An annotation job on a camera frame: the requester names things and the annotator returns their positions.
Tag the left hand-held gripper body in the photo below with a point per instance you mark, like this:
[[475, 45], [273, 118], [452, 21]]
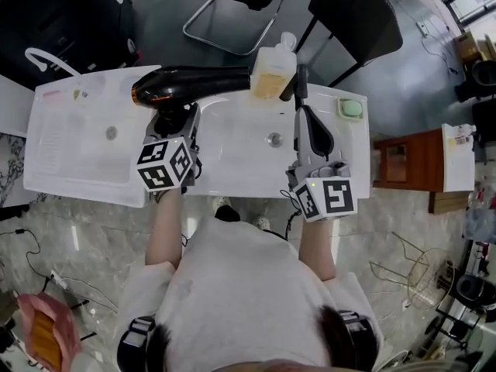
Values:
[[164, 165]]

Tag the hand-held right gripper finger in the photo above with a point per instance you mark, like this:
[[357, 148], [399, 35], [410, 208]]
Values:
[[300, 142], [328, 145]]

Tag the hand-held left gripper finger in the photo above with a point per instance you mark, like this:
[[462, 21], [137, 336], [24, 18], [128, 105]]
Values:
[[193, 124], [151, 128]]

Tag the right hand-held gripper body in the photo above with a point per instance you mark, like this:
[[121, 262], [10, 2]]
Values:
[[329, 196]]

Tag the black hair dryer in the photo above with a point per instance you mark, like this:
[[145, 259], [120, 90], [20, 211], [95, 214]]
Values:
[[186, 83]]

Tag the white sink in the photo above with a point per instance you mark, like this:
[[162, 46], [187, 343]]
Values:
[[240, 169]]

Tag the person's right forearm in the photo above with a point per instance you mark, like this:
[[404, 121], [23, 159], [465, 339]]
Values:
[[317, 246]]

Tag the person's left forearm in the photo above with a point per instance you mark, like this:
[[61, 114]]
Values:
[[164, 231]]

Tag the steel drain plug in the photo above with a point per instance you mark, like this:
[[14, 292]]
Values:
[[111, 133], [275, 138]]

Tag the green soap bar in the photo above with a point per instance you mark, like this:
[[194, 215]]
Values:
[[351, 109]]

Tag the black faucet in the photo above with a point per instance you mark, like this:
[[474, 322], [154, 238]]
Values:
[[300, 85]]

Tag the person's white left shoe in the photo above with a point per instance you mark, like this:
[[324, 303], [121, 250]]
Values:
[[219, 204]]

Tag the person's white shoe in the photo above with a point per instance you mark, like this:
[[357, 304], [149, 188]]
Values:
[[260, 222], [219, 204]]

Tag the yellow soap pump bottle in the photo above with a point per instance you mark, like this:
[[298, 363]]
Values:
[[271, 76]]

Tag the person's white right shoe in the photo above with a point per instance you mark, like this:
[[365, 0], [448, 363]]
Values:
[[260, 222]]

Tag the white laundry basin with washboard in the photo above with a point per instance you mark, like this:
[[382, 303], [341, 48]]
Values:
[[77, 161]]

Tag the wooden cabinet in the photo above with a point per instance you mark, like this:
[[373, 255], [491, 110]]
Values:
[[410, 161]]

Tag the wooden box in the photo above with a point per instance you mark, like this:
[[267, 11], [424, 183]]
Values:
[[449, 203]]

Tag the dark grey chair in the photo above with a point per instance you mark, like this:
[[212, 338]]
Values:
[[356, 18]]

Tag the white basin on wooden cabinet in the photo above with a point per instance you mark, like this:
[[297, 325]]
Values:
[[459, 161]]

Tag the person's white shirt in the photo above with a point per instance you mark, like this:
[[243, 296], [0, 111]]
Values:
[[240, 293]]

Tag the white faucet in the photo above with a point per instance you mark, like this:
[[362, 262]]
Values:
[[38, 54]]

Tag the black storage unit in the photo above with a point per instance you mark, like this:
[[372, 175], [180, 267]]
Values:
[[66, 18]]

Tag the marble pattern table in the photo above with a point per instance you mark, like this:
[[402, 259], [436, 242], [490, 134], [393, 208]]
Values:
[[13, 169]]

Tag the clear plastic bags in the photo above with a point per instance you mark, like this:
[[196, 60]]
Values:
[[480, 223]]

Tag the white power strip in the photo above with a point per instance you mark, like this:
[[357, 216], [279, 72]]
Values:
[[59, 279]]

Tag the cardboard box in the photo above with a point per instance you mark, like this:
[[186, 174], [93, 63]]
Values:
[[470, 49]]

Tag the pink bag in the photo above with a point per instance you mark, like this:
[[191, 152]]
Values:
[[46, 331]]

